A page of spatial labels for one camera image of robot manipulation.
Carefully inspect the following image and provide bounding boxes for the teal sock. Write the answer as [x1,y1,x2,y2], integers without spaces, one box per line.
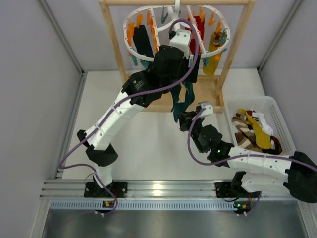
[170,82,195,122]

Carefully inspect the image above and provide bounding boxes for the white oval clip hanger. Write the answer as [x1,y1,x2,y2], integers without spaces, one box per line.
[123,0,231,62]

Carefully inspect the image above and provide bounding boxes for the yellow sock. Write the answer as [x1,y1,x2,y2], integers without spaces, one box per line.
[203,31,223,76]
[245,111,271,149]

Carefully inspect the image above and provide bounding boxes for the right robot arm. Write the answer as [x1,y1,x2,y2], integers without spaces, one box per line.
[178,110,317,203]

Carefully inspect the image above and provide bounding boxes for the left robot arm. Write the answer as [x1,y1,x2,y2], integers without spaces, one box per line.
[77,45,201,192]

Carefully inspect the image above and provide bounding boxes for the wooden hanger stand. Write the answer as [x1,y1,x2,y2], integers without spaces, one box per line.
[99,0,256,114]

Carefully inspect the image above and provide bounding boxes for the black sock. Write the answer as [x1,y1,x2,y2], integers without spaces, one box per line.
[133,25,154,58]

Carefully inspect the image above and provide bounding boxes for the red sock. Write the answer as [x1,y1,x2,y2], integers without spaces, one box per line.
[190,15,206,54]

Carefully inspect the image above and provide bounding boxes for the white sock in basket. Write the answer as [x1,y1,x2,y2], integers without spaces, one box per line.
[252,112,273,136]

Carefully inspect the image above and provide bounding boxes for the yellow sock in basket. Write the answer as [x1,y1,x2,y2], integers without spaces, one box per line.
[245,111,271,149]

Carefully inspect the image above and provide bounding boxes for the white plastic basket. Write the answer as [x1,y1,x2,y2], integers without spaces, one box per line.
[225,96,296,155]

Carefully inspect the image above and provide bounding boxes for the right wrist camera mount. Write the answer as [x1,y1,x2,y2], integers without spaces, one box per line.
[196,102,213,118]

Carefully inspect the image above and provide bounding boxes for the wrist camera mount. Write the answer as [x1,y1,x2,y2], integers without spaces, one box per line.
[196,102,213,118]
[169,29,192,57]

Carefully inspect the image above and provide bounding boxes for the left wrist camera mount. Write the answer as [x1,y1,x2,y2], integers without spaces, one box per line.
[169,29,192,57]

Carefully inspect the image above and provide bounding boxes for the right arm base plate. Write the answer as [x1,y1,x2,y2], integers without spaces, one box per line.
[215,182,260,199]

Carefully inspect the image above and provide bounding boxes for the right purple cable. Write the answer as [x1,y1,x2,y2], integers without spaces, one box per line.
[188,111,317,216]

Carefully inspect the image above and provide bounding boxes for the purple cable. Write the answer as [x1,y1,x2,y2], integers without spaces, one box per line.
[59,19,200,216]
[188,111,317,216]

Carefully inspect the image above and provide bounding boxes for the grey slotted cable duct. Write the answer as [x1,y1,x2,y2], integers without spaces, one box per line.
[49,200,248,211]

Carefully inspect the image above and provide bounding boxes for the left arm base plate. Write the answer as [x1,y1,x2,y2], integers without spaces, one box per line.
[84,182,128,198]

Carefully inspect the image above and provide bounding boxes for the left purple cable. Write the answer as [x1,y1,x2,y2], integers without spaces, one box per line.
[59,19,200,216]

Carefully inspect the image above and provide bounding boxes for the aluminium rail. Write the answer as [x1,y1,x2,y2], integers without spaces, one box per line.
[39,180,310,199]

